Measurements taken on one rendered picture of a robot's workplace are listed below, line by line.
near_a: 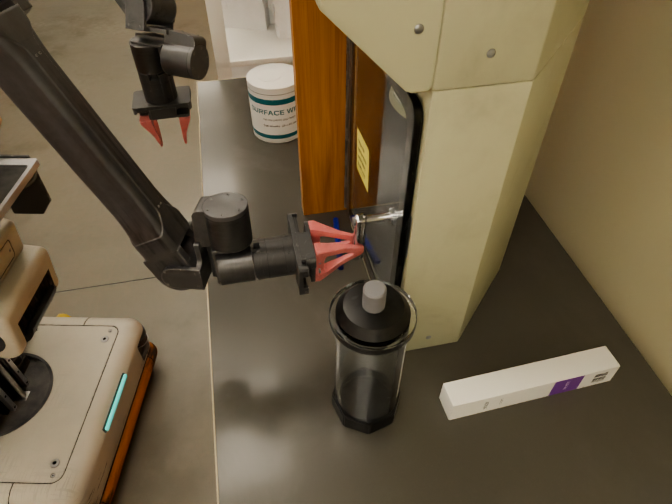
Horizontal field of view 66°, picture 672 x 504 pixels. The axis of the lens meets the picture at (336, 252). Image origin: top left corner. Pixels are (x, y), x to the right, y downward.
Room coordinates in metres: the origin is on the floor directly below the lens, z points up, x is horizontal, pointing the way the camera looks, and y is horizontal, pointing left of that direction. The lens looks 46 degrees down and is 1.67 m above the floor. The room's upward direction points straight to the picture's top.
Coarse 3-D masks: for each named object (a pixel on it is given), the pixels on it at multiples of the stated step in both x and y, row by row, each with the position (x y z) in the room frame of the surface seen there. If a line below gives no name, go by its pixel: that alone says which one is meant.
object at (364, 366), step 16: (400, 288) 0.43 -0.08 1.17; (336, 320) 0.38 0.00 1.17; (416, 320) 0.38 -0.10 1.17; (400, 336) 0.35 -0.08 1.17; (336, 352) 0.38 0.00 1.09; (352, 352) 0.35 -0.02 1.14; (336, 368) 0.38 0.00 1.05; (352, 368) 0.35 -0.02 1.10; (368, 368) 0.34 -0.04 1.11; (384, 368) 0.35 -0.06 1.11; (336, 384) 0.38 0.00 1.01; (352, 384) 0.35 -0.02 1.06; (368, 384) 0.34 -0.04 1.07; (384, 384) 0.35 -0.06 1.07; (352, 400) 0.35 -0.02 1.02; (368, 400) 0.34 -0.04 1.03; (384, 400) 0.35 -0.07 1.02; (352, 416) 0.35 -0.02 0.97; (368, 416) 0.34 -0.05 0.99; (384, 416) 0.35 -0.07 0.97
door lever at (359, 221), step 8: (360, 216) 0.52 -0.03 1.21; (368, 216) 0.52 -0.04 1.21; (376, 216) 0.52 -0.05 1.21; (384, 216) 0.52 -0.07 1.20; (392, 216) 0.52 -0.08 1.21; (352, 224) 0.52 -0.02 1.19; (360, 224) 0.51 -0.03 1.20; (360, 232) 0.51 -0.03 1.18; (352, 240) 0.53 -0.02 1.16; (360, 240) 0.51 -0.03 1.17; (360, 256) 0.52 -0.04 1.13
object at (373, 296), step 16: (352, 288) 0.42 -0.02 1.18; (368, 288) 0.39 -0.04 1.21; (384, 288) 0.39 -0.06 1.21; (336, 304) 0.40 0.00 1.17; (352, 304) 0.39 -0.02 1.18; (368, 304) 0.38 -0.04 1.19; (384, 304) 0.38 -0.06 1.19; (400, 304) 0.39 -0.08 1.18; (352, 320) 0.37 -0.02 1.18; (368, 320) 0.37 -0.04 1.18; (384, 320) 0.37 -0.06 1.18; (400, 320) 0.37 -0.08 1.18; (352, 336) 0.35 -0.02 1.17; (368, 336) 0.35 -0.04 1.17; (384, 336) 0.35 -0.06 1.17
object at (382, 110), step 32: (352, 64) 0.76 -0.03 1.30; (352, 96) 0.76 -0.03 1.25; (384, 96) 0.59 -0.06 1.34; (352, 128) 0.75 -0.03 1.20; (384, 128) 0.58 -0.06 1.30; (416, 128) 0.48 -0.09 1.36; (352, 160) 0.75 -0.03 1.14; (384, 160) 0.57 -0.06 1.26; (352, 192) 0.74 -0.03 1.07; (384, 192) 0.56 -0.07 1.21; (384, 224) 0.55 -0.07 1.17; (384, 256) 0.54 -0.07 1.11
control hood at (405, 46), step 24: (336, 0) 0.46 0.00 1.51; (360, 0) 0.46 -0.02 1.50; (384, 0) 0.47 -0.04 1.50; (408, 0) 0.47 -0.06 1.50; (432, 0) 0.48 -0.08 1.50; (336, 24) 0.46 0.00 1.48; (360, 24) 0.46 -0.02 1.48; (384, 24) 0.47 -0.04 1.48; (408, 24) 0.47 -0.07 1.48; (432, 24) 0.48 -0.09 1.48; (360, 48) 0.47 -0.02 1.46; (384, 48) 0.47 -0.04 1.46; (408, 48) 0.47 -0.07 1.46; (432, 48) 0.48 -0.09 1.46; (408, 72) 0.47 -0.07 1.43; (432, 72) 0.48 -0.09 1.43
